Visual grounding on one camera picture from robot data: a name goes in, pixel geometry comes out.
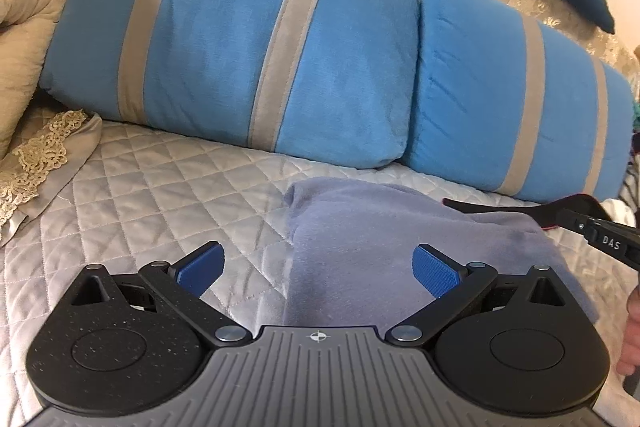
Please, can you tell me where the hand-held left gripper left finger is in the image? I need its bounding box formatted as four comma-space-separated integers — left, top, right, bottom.
70, 241, 253, 349

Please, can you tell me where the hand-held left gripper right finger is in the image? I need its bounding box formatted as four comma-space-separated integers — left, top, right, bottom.
389, 243, 568, 349

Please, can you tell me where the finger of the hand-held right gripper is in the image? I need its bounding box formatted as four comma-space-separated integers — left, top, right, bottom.
554, 206, 640, 272

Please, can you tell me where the grey-blue fleece garment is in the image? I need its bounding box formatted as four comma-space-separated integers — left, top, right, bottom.
282, 178, 601, 333

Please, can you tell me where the person's right hand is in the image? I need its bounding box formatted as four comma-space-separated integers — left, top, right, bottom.
616, 286, 640, 377

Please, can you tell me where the white cloth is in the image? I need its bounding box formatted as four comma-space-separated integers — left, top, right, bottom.
600, 199, 637, 228

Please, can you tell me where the grey quilted bed cover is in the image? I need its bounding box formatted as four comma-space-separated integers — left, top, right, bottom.
0, 109, 640, 427

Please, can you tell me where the black belt with pink edge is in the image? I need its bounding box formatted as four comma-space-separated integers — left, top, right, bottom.
442, 194, 608, 232

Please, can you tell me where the blue pillow with grey stripes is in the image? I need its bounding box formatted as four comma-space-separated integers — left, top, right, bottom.
402, 0, 636, 205
39, 0, 420, 170

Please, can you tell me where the lace-trimmed beige sheet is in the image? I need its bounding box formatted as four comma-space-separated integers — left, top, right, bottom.
0, 109, 104, 249

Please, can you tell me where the beige quilt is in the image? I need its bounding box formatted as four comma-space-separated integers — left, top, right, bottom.
0, 0, 67, 158

